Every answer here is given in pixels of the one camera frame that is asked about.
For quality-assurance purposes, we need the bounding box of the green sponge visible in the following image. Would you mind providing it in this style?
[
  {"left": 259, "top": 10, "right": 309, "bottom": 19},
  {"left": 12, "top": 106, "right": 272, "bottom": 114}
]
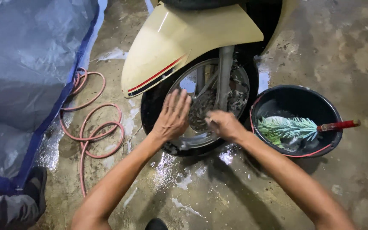
[{"left": 260, "top": 130, "right": 283, "bottom": 148}]

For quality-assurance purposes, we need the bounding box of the silver scooter fork leg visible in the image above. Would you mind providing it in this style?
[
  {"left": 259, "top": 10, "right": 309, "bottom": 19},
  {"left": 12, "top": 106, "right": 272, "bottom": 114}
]
[{"left": 214, "top": 45, "right": 236, "bottom": 112}]

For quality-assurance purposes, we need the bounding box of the pink rubber hose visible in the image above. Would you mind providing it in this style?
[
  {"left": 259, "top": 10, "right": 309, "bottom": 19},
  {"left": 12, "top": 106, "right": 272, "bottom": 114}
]
[{"left": 59, "top": 67, "right": 126, "bottom": 197}]

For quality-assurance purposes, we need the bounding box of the cream scooter body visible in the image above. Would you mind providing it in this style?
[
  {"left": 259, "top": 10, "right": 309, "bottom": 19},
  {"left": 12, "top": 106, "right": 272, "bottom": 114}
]
[{"left": 149, "top": 0, "right": 300, "bottom": 57}]

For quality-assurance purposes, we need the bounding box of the person's right hand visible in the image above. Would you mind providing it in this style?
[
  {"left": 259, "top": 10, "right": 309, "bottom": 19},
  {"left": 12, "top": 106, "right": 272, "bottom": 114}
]
[{"left": 204, "top": 110, "right": 249, "bottom": 143}]

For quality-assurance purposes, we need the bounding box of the cream scooter front fender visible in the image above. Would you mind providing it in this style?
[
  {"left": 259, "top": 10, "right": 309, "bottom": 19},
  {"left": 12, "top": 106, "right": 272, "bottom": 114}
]
[{"left": 121, "top": 1, "right": 265, "bottom": 98}]

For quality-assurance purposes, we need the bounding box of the grey tarp with blue edge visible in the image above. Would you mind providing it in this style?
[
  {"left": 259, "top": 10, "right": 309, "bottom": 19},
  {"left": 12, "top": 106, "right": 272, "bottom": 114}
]
[{"left": 0, "top": 0, "right": 108, "bottom": 196}]

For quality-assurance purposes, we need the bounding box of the person's left hand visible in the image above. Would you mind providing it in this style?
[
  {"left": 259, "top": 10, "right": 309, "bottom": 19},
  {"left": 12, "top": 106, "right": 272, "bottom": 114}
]
[{"left": 150, "top": 89, "right": 192, "bottom": 143}]

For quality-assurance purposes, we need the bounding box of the black scooter front wheel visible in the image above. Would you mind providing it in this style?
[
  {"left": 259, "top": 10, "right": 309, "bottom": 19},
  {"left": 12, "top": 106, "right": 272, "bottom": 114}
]
[{"left": 140, "top": 47, "right": 260, "bottom": 157}]

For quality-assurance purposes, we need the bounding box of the person's black shoe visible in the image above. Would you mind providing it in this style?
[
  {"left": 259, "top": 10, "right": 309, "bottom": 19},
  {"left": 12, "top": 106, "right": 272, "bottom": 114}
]
[
  {"left": 144, "top": 217, "right": 169, "bottom": 230},
  {"left": 20, "top": 166, "right": 48, "bottom": 221}
]

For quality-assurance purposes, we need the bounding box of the red-handled wheel brush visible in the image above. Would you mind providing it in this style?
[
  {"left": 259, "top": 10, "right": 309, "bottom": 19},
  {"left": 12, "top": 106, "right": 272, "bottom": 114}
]
[{"left": 257, "top": 116, "right": 361, "bottom": 143}]

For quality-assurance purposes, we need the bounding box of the black plastic bucket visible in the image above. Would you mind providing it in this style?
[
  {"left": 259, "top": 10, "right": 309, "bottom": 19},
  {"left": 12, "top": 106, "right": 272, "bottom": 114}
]
[{"left": 249, "top": 84, "right": 344, "bottom": 159}]

